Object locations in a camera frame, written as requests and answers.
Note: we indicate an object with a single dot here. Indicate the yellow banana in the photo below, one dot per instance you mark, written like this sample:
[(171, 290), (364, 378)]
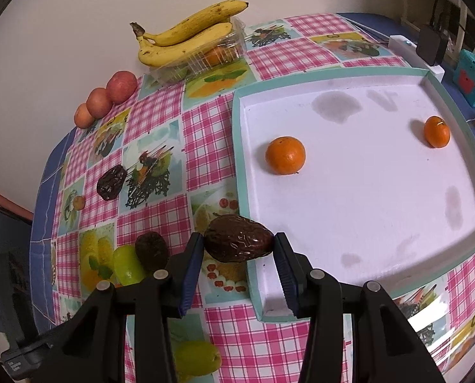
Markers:
[(196, 23), (153, 55)]

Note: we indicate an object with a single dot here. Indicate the green star fruit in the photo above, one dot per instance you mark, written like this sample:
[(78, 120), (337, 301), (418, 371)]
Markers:
[(195, 359)]

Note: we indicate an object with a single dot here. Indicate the white tray teal rim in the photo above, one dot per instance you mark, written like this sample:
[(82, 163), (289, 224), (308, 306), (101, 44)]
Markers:
[(373, 201)]

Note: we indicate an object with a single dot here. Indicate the upper yellow banana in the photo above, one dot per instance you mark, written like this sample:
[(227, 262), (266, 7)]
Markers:
[(196, 23)]

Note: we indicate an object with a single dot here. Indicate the round green guava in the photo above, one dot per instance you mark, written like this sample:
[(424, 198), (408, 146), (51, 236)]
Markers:
[(127, 266)]

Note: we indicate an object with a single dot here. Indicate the clear plastic fruit container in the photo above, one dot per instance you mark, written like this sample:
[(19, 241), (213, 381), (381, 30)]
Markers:
[(229, 49)]

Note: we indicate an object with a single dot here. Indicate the black power adapter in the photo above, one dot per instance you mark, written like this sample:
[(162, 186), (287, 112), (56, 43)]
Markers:
[(432, 45)]

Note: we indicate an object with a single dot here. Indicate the red apple nearest bananas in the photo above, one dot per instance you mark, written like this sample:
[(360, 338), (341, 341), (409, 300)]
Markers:
[(121, 86)]

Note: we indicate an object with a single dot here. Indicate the white power strip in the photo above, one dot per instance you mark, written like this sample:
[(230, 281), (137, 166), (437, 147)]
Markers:
[(403, 47)]

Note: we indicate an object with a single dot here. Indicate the orange mandarin with stem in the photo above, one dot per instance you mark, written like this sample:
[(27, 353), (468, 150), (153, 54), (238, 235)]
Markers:
[(436, 132)]

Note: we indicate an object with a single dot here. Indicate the pink checkered fruit tablecloth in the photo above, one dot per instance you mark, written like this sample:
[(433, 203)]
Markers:
[(175, 146)]

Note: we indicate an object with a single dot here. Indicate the middle red apple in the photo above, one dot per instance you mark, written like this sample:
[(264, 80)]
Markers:
[(98, 103)]

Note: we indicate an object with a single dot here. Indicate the dark date near apples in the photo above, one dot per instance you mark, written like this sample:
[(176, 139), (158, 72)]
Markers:
[(110, 184)]

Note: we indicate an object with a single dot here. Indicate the lower yellow banana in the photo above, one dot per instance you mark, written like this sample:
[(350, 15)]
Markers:
[(153, 55)]

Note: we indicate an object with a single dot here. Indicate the blue tablecloth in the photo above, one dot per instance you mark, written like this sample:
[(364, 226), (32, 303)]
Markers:
[(41, 227)]

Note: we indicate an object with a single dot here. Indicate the teal box red label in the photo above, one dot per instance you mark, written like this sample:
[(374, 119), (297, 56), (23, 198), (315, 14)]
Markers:
[(464, 76)]

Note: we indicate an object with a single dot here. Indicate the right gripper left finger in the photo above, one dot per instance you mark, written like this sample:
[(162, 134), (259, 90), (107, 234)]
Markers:
[(90, 347)]

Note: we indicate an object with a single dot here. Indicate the small orange-red apple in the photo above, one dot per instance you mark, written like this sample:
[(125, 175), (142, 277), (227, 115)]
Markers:
[(82, 117)]

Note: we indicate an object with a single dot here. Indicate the dark date beside guava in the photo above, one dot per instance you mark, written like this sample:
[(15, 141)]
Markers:
[(152, 251)]

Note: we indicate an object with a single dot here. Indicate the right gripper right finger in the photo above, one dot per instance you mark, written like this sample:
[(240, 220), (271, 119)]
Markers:
[(386, 348)]

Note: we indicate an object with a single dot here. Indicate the large dark date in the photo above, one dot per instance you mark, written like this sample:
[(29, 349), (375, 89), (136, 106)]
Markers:
[(232, 238)]

